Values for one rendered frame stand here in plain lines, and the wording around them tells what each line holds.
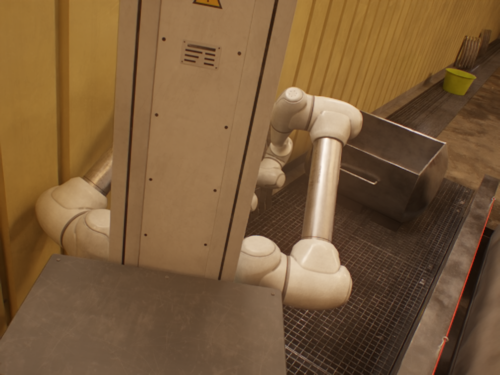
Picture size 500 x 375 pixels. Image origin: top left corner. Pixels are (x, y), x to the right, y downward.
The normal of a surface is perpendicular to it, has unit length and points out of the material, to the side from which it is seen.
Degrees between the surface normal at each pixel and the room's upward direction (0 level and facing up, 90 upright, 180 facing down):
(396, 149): 90
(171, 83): 90
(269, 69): 90
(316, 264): 35
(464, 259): 1
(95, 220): 8
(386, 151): 90
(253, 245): 5
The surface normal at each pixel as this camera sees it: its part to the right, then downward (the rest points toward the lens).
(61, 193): -0.32, -0.54
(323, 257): 0.15, -0.39
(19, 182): 0.82, 0.41
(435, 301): 0.20, -0.85
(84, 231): -0.37, -0.09
